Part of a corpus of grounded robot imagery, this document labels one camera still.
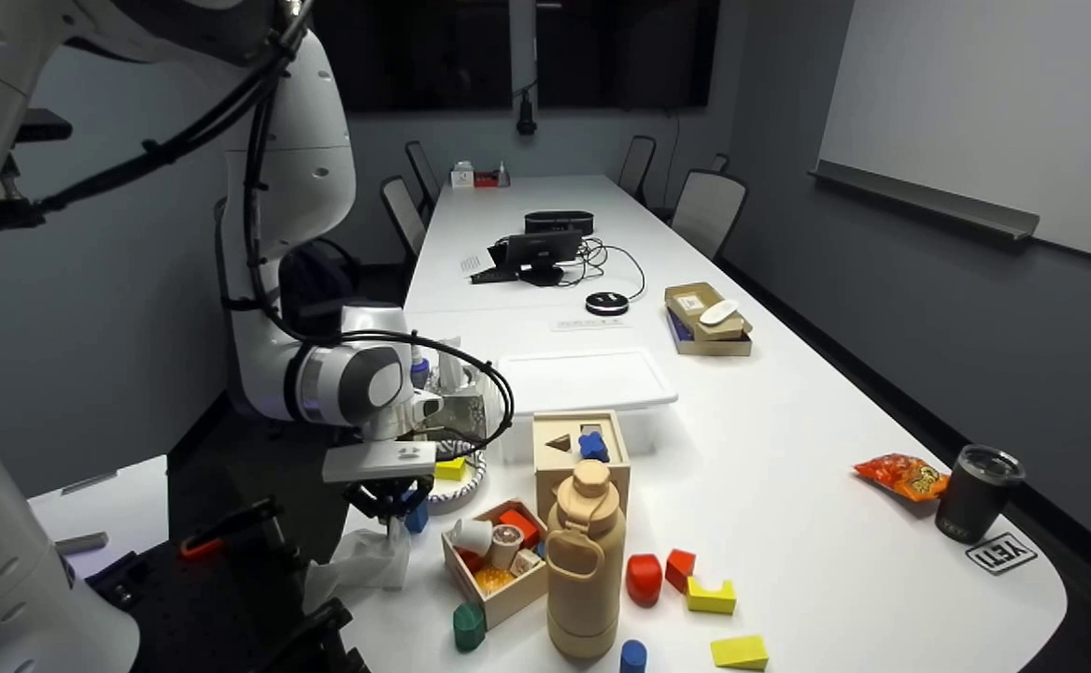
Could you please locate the dark travel mug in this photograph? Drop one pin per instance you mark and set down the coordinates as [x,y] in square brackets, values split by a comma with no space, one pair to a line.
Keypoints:
[976,491]

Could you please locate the yellow notched block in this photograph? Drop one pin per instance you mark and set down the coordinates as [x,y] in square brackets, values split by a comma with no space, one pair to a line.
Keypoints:
[712,597]

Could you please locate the red cube block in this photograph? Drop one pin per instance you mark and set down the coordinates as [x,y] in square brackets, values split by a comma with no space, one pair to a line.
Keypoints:
[677,570]

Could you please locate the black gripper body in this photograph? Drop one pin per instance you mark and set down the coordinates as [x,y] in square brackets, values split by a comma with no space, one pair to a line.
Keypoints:
[388,498]

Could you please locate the blue block front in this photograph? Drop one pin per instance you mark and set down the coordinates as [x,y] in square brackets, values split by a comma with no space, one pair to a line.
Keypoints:
[633,657]

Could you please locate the grey office chair far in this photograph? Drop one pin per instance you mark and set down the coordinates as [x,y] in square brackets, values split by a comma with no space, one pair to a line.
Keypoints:
[637,166]

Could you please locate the black conference phone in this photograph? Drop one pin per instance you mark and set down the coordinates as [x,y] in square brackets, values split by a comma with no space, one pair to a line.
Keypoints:
[528,257]

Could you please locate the white tissue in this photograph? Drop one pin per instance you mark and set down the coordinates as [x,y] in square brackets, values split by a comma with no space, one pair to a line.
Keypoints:
[387,555]

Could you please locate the black white tag sticker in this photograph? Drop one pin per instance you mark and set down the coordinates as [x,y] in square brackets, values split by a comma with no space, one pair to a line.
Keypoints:
[998,555]

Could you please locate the yellow flat block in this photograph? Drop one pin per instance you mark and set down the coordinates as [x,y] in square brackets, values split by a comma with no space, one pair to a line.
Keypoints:
[736,652]

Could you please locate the grey office chair right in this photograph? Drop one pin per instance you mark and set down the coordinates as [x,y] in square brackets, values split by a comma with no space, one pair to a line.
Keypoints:
[706,212]

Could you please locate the grey chair left far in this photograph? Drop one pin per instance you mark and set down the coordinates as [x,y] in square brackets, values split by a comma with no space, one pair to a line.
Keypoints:
[403,213]

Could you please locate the red box far end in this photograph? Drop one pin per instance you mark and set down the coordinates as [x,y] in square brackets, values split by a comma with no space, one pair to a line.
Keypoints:
[491,178]

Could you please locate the yellow block on plate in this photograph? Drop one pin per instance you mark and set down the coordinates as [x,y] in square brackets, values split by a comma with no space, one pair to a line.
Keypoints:
[450,468]

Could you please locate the wooden tray with blocks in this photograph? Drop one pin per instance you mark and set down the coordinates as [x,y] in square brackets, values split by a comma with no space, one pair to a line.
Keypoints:
[499,560]

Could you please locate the blue block on sorter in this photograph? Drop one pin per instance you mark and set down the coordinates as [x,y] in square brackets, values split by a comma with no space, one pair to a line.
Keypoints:
[590,445]

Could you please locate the whiteboard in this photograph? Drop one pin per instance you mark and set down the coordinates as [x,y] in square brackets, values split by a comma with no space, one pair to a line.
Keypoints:
[967,106]

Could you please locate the patterned paper plate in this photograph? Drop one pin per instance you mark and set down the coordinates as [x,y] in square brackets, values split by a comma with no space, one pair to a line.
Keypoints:
[458,488]

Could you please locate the grey patterned tissue box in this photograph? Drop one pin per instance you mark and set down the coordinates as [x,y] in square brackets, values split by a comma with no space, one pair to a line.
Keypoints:
[472,404]

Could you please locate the tan water bottle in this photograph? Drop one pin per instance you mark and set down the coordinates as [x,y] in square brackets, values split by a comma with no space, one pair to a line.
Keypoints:
[582,555]

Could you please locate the orange snack bag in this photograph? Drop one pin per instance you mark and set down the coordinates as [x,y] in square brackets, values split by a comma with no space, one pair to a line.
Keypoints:
[905,475]

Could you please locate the black orange clamp equipment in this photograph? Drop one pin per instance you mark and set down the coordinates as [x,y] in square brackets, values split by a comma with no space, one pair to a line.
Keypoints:
[227,601]

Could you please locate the green block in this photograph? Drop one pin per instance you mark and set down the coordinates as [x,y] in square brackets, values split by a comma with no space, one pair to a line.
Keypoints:
[467,625]

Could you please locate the black round puck device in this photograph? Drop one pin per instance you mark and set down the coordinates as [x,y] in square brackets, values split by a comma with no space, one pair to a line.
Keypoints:
[606,304]

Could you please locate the blue cylinder block left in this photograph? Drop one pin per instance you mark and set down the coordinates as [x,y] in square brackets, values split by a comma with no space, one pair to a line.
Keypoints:
[414,519]

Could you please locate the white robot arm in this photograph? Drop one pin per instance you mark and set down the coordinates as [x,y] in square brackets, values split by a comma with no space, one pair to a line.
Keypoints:
[280,125]

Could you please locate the black speaker bar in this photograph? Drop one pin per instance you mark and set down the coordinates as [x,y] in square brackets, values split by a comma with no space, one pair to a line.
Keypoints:
[556,221]

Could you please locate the red cylinder block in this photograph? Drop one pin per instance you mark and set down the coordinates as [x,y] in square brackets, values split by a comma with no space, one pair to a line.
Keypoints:
[642,577]

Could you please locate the grey office chair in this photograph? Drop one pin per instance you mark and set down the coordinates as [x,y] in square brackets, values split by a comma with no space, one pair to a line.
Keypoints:
[637,166]
[706,212]

